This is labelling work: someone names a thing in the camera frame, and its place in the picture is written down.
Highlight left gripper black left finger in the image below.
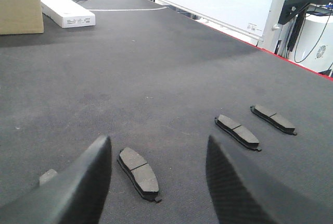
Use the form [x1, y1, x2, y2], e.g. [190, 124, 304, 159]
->
[1, 135, 112, 223]

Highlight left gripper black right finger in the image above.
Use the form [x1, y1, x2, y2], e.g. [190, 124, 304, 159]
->
[206, 135, 332, 223]

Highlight grey brake pad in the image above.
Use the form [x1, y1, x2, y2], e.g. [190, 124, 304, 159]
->
[214, 115, 262, 152]
[117, 147, 162, 203]
[250, 104, 297, 135]
[39, 168, 58, 186]

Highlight dark grey conveyor belt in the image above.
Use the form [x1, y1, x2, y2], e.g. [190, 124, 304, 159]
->
[1, 0, 332, 223]

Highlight long white box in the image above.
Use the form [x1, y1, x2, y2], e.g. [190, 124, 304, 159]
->
[41, 0, 96, 28]

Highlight cardboard box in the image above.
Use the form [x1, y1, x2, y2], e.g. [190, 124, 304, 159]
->
[1, 0, 44, 35]

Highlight red conveyor frame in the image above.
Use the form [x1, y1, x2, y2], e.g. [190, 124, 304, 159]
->
[196, 18, 332, 81]

